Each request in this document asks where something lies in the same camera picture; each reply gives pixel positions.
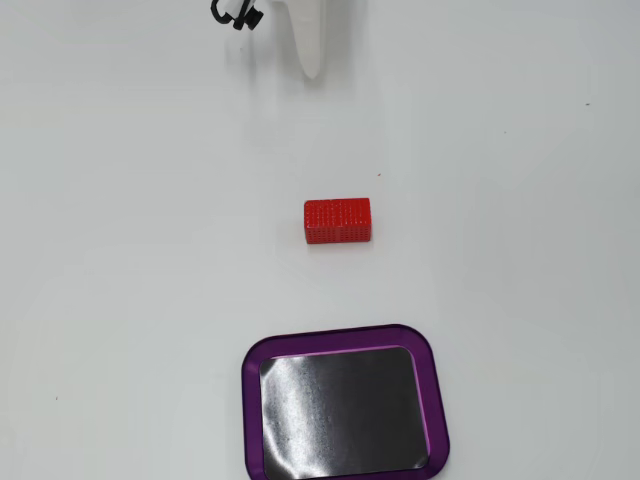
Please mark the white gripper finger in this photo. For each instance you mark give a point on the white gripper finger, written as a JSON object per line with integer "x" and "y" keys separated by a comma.
{"x": 306, "y": 35}

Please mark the purple tray with black base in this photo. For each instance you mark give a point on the purple tray with black base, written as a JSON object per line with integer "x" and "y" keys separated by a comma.
{"x": 345, "y": 410}

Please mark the red perforated block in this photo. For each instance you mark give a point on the red perforated block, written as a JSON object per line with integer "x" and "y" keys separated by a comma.
{"x": 337, "y": 220}

